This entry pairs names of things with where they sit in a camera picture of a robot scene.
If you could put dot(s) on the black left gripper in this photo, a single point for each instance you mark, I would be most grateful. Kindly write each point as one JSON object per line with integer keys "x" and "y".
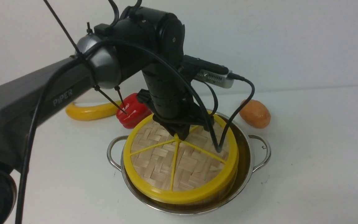
{"x": 171, "y": 102}

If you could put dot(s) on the yellow woven bamboo steamer lid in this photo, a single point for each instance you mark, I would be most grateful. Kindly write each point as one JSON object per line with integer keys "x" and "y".
{"x": 169, "y": 170}

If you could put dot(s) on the yellow rimmed bamboo steamer basket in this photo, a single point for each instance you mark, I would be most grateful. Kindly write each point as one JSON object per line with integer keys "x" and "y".
{"x": 205, "y": 202}

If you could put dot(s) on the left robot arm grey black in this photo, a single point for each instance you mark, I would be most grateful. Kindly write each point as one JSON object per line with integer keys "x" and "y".
{"x": 141, "y": 39}

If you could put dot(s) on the stainless steel pot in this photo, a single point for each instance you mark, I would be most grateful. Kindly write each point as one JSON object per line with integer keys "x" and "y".
{"x": 254, "y": 152}

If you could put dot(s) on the red toy bell pepper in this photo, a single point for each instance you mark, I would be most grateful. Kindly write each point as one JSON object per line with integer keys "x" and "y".
{"x": 135, "y": 112}

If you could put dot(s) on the brown toy potato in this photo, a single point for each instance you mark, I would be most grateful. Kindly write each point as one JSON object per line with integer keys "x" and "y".
{"x": 255, "y": 114}

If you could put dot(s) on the yellow toy banana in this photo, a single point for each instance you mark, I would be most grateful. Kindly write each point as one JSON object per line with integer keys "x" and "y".
{"x": 89, "y": 113}

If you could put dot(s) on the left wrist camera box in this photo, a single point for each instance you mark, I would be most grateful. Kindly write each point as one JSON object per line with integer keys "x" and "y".
{"x": 201, "y": 70}

